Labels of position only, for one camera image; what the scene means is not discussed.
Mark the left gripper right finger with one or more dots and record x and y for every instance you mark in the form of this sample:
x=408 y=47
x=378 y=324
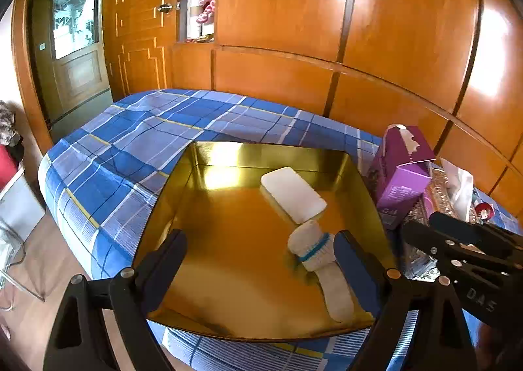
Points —
x=378 y=291

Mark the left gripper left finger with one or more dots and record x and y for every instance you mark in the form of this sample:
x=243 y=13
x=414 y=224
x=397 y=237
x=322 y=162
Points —
x=136 y=292

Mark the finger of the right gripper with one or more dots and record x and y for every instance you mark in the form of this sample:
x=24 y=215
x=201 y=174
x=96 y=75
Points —
x=444 y=249
x=488 y=238

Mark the white sock with blue band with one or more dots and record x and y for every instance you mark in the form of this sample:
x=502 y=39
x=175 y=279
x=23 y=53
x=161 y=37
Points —
x=314 y=249

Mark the white rectangular sponge pad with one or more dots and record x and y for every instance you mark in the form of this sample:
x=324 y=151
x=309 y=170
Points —
x=293 y=194

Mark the silver embossed tissue box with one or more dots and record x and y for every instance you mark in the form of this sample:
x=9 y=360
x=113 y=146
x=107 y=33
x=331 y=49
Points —
x=418 y=265

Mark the purple tissue box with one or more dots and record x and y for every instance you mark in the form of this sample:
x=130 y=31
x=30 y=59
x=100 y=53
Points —
x=399 y=173

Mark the blue plaid bed cover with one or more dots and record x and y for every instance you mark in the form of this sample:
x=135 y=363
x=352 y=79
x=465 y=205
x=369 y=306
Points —
x=101 y=183

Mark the gold metal tray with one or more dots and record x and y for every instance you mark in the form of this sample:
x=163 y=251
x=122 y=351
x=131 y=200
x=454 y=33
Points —
x=238 y=280

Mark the wooden headboard panel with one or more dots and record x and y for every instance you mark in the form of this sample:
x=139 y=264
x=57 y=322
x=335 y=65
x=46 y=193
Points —
x=360 y=100

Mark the wooden door with glass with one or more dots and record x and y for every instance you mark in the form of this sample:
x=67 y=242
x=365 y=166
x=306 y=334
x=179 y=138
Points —
x=67 y=53

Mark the orange wooden wardrobe door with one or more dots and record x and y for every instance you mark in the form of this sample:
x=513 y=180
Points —
x=138 y=40

